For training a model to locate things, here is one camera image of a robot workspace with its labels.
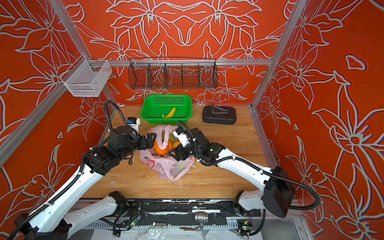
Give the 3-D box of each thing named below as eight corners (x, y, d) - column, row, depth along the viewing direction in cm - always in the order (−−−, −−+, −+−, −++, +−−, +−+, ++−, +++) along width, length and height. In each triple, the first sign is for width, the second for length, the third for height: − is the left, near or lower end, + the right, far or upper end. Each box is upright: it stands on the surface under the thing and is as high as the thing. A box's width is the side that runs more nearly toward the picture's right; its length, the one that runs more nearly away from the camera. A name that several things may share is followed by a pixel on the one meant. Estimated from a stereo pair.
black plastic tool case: (202, 124, 108) (203, 119, 103) (201, 109, 118) (202, 104, 113) (235, 124, 108) (237, 119, 103) (232, 109, 117) (233, 104, 113)
